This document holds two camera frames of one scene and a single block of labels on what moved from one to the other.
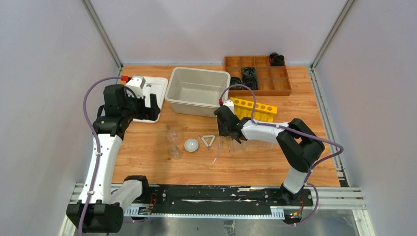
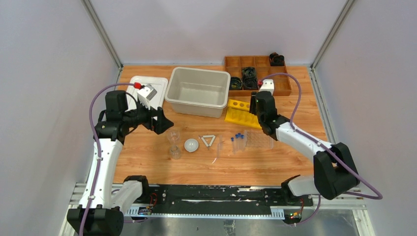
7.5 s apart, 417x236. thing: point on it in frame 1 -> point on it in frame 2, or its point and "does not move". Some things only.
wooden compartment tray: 273,80 does not move
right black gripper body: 223,130 -> 253,107
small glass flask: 176,154 does not move
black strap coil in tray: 250,77 does not move
